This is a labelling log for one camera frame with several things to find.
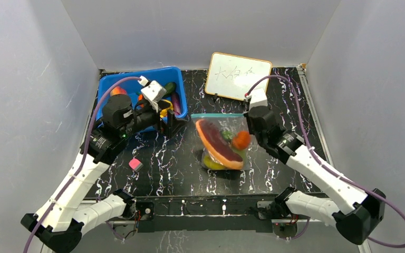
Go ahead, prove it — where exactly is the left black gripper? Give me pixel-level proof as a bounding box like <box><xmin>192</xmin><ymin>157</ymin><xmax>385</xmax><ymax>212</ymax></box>
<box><xmin>120</xmin><ymin>100</ymin><xmax>187</xmax><ymax>138</ymax></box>

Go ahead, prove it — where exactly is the orange pumpkin toy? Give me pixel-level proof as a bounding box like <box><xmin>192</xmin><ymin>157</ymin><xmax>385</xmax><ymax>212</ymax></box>
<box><xmin>232</xmin><ymin>131</ymin><xmax>251</xmax><ymax>150</ymax></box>

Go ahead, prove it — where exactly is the clear zip top bag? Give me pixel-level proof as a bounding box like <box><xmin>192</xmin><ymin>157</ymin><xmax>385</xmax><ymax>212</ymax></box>
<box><xmin>190</xmin><ymin>113</ymin><xmax>258</xmax><ymax>171</ymax></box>

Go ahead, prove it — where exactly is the yellow bell pepper toy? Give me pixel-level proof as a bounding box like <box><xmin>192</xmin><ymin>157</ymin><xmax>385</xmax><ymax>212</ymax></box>
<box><xmin>202</xmin><ymin>155</ymin><xmax>226</xmax><ymax>170</ymax></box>

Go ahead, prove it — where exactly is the hot dog bun toy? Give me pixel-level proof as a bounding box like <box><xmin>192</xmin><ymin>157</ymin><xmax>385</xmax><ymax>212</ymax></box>
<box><xmin>196</xmin><ymin>119</ymin><xmax>244</xmax><ymax>170</ymax></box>

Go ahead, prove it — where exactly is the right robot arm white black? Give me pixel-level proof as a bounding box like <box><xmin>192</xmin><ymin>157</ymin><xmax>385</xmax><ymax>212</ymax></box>
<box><xmin>244</xmin><ymin>106</ymin><xmax>385</xmax><ymax>245</ymax></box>

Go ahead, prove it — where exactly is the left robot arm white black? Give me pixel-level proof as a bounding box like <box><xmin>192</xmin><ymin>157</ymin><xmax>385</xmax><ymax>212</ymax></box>
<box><xmin>21</xmin><ymin>94</ymin><xmax>186</xmax><ymax>252</ymax></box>

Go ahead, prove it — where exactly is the purple eggplant toy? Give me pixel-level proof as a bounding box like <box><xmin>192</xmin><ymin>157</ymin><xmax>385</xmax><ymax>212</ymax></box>
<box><xmin>171</xmin><ymin>92</ymin><xmax>182</xmax><ymax>115</ymax></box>

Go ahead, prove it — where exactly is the dark green avocado toy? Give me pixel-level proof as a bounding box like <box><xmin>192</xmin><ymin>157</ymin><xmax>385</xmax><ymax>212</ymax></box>
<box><xmin>164</xmin><ymin>82</ymin><xmax>177</xmax><ymax>97</ymax></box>

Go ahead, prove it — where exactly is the blue plastic bin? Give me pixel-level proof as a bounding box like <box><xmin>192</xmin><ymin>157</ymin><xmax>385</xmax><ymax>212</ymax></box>
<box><xmin>96</xmin><ymin>66</ymin><xmax>188</xmax><ymax>120</ymax></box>

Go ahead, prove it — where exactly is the pink white cube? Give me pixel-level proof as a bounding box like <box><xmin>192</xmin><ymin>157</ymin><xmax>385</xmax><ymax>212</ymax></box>
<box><xmin>129</xmin><ymin>158</ymin><xmax>143</xmax><ymax>172</ymax></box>

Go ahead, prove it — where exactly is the white dry-erase board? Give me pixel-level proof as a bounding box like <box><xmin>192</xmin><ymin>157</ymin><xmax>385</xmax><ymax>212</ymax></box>
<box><xmin>205</xmin><ymin>52</ymin><xmax>272</xmax><ymax>101</ymax></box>

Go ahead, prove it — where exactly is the pink peach toy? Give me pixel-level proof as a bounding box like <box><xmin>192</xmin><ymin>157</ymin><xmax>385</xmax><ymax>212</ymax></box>
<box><xmin>110</xmin><ymin>86</ymin><xmax>128</xmax><ymax>96</ymax></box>

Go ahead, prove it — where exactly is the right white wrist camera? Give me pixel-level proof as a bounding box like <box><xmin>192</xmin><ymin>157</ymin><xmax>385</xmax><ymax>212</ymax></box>
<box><xmin>245</xmin><ymin>88</ymin><xmax>268</xmax><ymax>110</ymax></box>

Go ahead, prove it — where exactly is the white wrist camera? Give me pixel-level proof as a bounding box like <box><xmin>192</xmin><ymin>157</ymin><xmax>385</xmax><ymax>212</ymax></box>
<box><xmin>138</xmin><ymin>76</ymin><xmax>166</xmax><ymax>112</ymax></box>
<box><xmin>245</xmin><ymin>88</ymin><xmax>268</xmax><ymax>110</ymax></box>

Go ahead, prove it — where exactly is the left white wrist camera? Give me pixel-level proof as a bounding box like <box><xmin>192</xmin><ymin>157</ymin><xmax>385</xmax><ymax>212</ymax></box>
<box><xmin>138</xmin><ymin>76</ymin><xmax>166</xmax><ymax>112</ymax></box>

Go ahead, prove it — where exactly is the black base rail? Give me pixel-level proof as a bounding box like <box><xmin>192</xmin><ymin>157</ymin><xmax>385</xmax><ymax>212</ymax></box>
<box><xmin>49</xmin><ymin>193</ymin><xmax>364</xmax><ymax>241</ymax></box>

